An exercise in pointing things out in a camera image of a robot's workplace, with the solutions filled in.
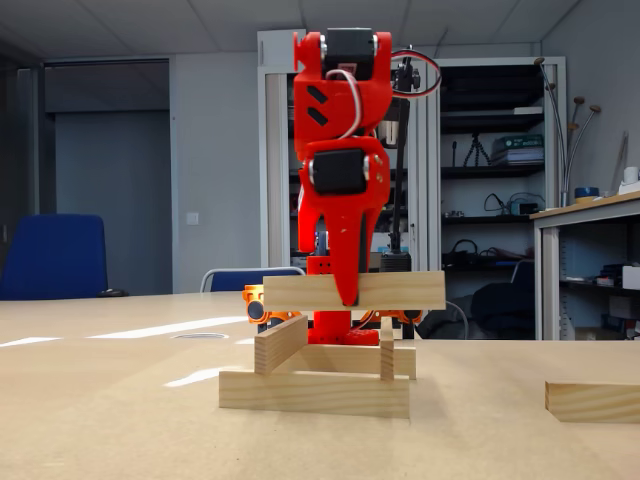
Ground black gooseneck stand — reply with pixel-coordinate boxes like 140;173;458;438
377;49;422;274

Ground grey metal cabinet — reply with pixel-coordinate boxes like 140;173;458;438
427;55;568;341
256;60;429;301

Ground orange table clamp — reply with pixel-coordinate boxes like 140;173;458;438
362;308;425;326
241;283;305;335

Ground black mini tripod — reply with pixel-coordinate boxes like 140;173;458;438
461;131;492;169

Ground black jacket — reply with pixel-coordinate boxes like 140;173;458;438
416;282;537;341

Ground dark office chair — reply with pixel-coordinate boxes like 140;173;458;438
509;258;536;287

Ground green book stack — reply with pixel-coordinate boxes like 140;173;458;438
490;133;546;167

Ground brown fibreboard sheet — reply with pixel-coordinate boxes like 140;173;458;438
0;341;640;480

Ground grey door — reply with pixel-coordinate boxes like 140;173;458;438
43;58;172;296

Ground grey side table wooden top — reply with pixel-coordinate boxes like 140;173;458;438
528;190;640;342

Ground blue office chair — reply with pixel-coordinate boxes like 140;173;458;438
0;213;109;302

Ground black cable heap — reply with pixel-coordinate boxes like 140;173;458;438
442;238;534;266

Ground blue chair grey frame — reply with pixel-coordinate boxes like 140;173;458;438
199;266;307;294

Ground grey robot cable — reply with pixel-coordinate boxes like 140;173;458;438
444;299;470;341

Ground white cable grommet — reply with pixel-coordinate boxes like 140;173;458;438
171;331;231;342

